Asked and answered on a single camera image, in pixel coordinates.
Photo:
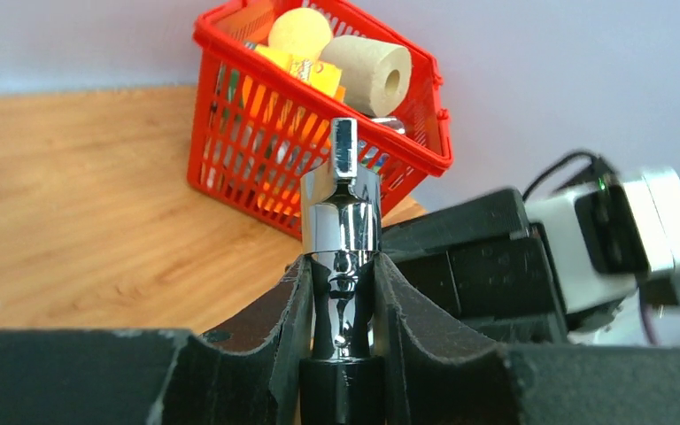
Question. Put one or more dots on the orange yellow box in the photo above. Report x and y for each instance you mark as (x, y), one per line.
(319, 75)

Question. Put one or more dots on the red plastic basket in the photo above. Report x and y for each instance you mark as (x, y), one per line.
(257, 130)

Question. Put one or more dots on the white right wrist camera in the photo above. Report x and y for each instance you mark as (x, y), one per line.
(608, 236)

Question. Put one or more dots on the orange round sponge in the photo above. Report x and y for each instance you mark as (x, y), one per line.
(302, 31)

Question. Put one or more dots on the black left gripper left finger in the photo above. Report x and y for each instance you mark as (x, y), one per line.
(244, 371)

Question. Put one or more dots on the brown toilet paper roll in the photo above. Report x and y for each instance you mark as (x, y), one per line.
(376, 74)

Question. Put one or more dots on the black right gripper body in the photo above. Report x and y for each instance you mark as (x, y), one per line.
(485, 264)

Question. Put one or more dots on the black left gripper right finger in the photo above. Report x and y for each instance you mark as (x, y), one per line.
(440, 371)

